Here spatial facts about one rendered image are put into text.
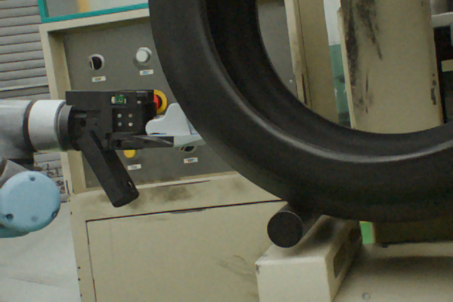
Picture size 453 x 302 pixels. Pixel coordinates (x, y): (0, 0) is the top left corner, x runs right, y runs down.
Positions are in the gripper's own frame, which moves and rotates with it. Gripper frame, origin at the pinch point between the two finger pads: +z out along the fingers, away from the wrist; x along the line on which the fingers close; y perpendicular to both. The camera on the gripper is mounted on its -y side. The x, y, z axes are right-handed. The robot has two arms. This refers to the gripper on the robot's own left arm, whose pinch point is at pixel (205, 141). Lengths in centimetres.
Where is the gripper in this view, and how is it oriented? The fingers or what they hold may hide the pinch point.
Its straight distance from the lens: 116.8
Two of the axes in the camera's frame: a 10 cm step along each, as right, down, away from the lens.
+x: 2.7, -0.9, 9.6
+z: 9.6, 0.0, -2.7
